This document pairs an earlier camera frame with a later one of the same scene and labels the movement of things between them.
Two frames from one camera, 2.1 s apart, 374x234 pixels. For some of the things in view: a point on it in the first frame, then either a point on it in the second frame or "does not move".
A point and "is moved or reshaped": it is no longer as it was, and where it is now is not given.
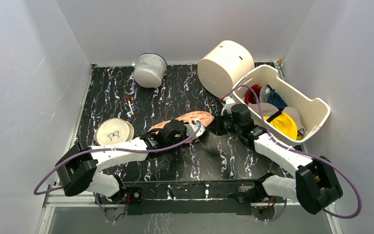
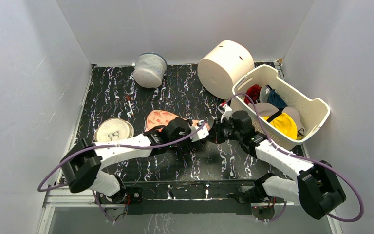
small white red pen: (128, 99) does not move
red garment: (250, 97) does not move
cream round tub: (221, 68) does not move
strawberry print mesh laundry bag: (193, 139) is moved or reshaped
